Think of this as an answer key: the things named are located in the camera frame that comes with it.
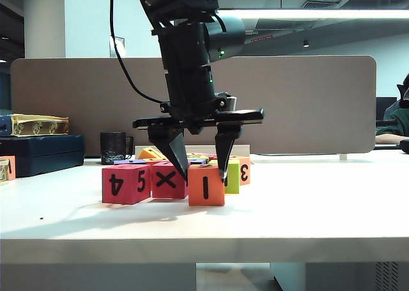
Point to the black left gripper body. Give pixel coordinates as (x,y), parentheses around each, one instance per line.
(191,92)

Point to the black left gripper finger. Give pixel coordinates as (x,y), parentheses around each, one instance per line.
(225,140)
(171,144)

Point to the pink block letter X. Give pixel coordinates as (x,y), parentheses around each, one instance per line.
(159,192)

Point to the orange block letters W I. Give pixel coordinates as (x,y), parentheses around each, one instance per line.
(196,195)

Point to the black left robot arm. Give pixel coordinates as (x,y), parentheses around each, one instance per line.
(179,3)

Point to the purple block letter M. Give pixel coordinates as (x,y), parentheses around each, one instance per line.
(198,161)

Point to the pink foam block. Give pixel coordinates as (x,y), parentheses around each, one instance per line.
(212,157)

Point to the yellow foam block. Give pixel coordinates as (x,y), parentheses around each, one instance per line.
(150,153)

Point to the orange block digit 3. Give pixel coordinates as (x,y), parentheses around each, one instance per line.
(244,162)

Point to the green block digit 1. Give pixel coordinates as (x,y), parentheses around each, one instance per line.
(233,185)

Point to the purple foam block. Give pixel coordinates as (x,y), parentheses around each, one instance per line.
(128,162)

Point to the black mug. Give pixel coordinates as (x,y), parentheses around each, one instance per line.
(112,147)

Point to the pink block digits 4 5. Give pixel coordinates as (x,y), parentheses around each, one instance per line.
(121,198)

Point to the paper notice on column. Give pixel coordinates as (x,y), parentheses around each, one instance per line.
(120,46)

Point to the red lit sign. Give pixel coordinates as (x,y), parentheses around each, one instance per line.
(262,38)

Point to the dark blue case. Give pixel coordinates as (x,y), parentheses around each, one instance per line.
(48,156)

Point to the round ceiling spotlight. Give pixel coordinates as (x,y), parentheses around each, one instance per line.
(305,43)

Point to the brown desk divider panel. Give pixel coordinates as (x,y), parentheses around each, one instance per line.
(351,121)

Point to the gold patterned flat box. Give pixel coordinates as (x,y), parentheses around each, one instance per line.
(38,128)

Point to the black chair armrest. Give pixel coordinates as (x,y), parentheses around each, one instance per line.
(381,123)

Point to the orange block digit 1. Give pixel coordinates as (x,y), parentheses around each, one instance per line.
(12,168)

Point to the black monitor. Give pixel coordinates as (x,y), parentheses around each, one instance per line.
(385,108)

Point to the blue flat box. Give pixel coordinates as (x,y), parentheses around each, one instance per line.
(4,126)

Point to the small beige patterned box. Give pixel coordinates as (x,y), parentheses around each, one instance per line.
(4,176)

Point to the seated person green shirt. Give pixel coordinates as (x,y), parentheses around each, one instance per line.
(399,118)

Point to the black round object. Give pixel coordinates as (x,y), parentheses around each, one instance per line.
(405,146)

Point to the black chair headrest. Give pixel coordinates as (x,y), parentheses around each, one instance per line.
(404,94)

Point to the wrist camera grey housing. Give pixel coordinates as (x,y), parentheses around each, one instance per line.
(231,104)

